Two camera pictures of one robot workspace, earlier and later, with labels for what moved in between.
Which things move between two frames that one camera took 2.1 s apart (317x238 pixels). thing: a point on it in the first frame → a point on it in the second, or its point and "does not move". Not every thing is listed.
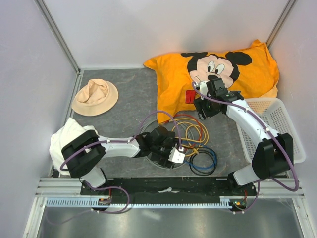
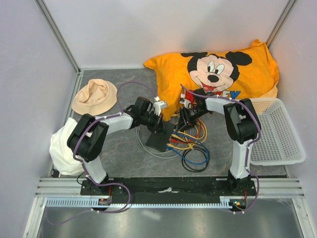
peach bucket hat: [95, 98] does not move
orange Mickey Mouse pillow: [250, 71] does not move
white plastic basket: [272, 112] does not move
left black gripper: [172, 142] → [158, 126]
